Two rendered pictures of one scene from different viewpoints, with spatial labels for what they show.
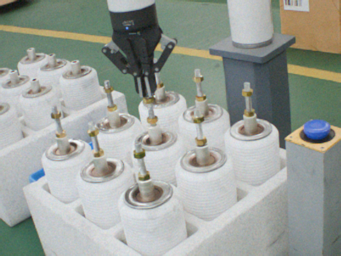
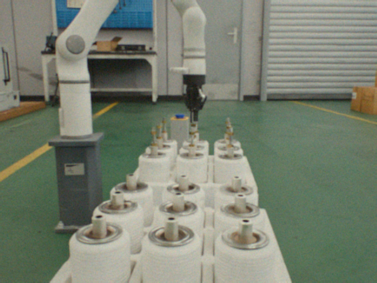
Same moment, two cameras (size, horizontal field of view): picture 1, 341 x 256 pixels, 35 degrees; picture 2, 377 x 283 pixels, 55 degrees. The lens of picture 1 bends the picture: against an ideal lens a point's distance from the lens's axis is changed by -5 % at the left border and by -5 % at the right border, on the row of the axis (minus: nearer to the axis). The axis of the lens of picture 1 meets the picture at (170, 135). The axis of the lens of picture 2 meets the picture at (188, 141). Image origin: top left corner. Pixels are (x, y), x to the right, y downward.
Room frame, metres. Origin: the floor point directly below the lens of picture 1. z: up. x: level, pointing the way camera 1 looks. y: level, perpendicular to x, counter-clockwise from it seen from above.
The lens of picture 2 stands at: (1.78, 0.82, 0.52)
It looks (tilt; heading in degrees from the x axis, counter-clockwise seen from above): 11 degrees down; 222
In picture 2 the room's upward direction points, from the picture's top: straight up
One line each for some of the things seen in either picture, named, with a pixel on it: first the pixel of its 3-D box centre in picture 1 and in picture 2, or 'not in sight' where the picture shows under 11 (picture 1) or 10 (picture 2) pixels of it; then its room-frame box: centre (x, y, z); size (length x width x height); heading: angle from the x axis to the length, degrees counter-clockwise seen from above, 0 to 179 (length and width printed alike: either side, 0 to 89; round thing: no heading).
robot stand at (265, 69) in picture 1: (258, 102); (80, 181); (1.16, -0.21, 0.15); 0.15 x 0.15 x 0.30; 45
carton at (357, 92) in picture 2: not in sight; (367, 98); (-3.19, -0.58, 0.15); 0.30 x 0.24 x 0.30; 134
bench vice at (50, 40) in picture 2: not in sight; (52, 42); (-0.87, -4.09, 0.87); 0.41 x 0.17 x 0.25; 45
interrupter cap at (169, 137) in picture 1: (156, 139); (193, 147); (0.86, 0.03, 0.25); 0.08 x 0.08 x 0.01
